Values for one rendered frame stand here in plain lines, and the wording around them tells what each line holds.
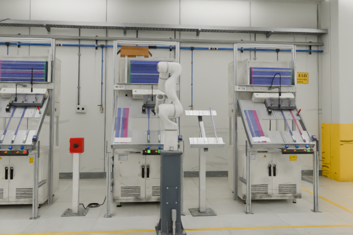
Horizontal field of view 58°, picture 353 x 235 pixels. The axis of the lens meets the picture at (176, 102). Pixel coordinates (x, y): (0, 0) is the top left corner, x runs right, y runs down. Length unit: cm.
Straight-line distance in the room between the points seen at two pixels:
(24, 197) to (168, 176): 175
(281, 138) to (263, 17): 274
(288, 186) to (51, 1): 444
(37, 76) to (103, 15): 199
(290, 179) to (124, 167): 191
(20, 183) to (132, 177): 119
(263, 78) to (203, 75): 159
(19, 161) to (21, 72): 98
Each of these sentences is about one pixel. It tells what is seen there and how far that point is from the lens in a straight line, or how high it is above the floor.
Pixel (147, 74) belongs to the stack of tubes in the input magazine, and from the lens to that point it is 376.
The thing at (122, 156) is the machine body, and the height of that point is 56.
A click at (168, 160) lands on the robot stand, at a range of 279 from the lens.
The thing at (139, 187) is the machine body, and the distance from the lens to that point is 369.
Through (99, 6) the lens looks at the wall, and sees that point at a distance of 558.
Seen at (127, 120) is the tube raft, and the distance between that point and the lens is 350.
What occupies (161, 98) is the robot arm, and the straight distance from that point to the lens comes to 316.
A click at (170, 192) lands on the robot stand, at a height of 36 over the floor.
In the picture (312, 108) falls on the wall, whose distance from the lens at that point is 595.
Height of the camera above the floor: 103
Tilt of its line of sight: 2 degrees up
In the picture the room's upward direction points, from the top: straight up
